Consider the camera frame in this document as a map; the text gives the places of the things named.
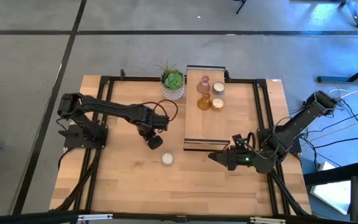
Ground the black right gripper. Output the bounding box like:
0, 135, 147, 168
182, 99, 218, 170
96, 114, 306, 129
208, 148, 257, 171

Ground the light blue patterned candle bowl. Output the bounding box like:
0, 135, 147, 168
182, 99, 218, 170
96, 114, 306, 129
161, 152, 175, 167

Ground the orange yellow patterned candle bowl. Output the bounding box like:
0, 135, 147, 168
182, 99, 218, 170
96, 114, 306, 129
211, 96, 225, 111

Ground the amber ribbed glass candlestick holder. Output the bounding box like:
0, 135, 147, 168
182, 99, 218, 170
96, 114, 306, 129
196, 92, 212, 111

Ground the dark blue patterned candle bowl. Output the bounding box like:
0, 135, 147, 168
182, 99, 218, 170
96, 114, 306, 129
212, 81, 226, 96

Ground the pink ribbed glass candlestick holder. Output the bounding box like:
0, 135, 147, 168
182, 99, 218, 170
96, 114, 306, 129
196, 75, 211, 95

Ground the white triangle pattern planter pot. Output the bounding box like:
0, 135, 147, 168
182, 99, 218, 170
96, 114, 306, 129
161, 81, 186, 101

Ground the green succulent plant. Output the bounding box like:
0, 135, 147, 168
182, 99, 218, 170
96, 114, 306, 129
155, 61, 186, 91

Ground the black rig beam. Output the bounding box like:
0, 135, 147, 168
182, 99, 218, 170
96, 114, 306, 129
0, 210, 358, 224

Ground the black floor beam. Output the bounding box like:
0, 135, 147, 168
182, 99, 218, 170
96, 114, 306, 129
303, 161, 358, 187

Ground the white board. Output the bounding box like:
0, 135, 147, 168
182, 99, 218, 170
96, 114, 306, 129
309, 180, 352, 215

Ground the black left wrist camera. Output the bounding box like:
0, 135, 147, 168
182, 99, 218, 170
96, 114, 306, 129
147, 135, 164, 151

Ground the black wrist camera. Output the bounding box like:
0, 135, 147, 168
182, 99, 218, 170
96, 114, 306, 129
147, 135, 164, 151
231, 133, 252, 151

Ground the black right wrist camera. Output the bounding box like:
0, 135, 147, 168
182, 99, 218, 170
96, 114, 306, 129
231, 133, 252, 151

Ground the wooden shelf with black frame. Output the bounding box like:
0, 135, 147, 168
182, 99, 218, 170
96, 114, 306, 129
183, 64, 231, 152

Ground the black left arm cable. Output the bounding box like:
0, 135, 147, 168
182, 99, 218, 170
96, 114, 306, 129
135, 99, 179, 126

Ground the black aluminium table frame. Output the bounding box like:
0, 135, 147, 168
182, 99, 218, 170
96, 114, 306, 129
73, 68, 312, 218

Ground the black cable bundle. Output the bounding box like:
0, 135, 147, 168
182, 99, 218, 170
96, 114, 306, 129
54, 147, 103, 213
267, 170, 311, 218

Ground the white floor cable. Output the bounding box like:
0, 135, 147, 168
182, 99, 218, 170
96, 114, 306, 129
303, 110, 358, 141

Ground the black floor cable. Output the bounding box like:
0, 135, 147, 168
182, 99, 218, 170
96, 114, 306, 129
314, 135, 358, 149

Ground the black desk leg frame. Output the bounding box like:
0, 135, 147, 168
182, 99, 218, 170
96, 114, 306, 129
317, 0, 358, 84

